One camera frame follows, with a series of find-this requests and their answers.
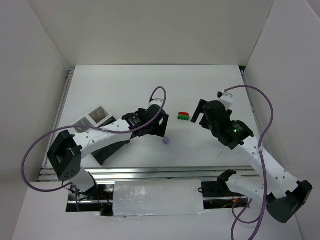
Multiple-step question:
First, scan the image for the purple square lego brick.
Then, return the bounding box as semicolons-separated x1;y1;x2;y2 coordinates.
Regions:
162;137;170;145

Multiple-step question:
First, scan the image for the red green arched lego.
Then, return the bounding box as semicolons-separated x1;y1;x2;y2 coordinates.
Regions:
177;111;190;121

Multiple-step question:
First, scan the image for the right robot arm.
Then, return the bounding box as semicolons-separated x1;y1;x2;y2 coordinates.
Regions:
191;99;313;224

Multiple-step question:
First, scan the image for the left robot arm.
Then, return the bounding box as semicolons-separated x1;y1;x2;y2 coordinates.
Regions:
47;104;169;200

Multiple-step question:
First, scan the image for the black two-compartment container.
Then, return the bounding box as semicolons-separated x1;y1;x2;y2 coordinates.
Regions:
91;140;130;166

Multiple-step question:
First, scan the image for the white two-compartment container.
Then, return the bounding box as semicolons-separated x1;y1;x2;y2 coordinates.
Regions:
73;106;117;133

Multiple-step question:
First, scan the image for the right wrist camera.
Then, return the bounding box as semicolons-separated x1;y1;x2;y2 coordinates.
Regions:
217;91;233;110

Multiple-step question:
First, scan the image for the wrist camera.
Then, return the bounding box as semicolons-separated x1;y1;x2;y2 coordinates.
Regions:
148;97;164;107
217;91;233;110

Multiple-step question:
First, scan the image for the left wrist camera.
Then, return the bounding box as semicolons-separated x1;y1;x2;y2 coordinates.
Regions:
148;97;164;107

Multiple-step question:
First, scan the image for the aluminium right rail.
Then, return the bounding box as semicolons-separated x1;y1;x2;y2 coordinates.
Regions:
239;66;261;134

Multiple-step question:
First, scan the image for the aluminium front rail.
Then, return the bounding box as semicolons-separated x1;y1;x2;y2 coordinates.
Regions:
37;166;258;183

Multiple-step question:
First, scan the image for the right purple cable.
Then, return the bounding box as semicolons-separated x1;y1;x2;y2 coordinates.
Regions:
223;85;275;240

